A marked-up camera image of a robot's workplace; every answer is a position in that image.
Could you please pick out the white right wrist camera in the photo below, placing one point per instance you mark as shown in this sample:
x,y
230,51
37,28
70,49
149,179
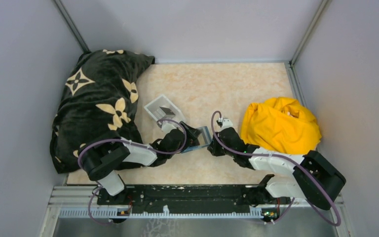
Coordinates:
x,y
224,123

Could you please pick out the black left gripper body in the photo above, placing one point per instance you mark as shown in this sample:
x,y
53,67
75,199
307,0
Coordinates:
x,y
170,156

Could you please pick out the grey card stack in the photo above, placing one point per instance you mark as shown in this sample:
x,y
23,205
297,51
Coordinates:
x,y
165,113

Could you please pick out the aluminium frame rail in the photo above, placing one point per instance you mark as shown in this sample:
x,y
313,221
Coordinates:
x,y
81,202

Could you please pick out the yellow cloth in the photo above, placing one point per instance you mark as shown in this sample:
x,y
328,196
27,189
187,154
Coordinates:
x,y
281,124

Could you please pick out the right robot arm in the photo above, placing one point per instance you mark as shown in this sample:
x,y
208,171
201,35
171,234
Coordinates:
x,y
309,176

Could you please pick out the white plastic card tray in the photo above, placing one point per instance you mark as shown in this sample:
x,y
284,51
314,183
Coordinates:
x,y
163,101

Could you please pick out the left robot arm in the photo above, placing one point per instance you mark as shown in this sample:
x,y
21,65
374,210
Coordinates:
x,y
101,158

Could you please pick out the blue leather card holder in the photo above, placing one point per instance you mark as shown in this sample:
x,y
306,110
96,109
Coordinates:
x,y
203,140

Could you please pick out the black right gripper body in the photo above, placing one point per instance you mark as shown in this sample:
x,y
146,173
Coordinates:
x,y
218,150

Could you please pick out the black floral blanket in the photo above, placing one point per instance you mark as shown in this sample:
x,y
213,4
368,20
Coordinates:
x,y
100,95

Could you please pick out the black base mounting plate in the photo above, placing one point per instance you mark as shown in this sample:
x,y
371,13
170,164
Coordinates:
x,y
191,199

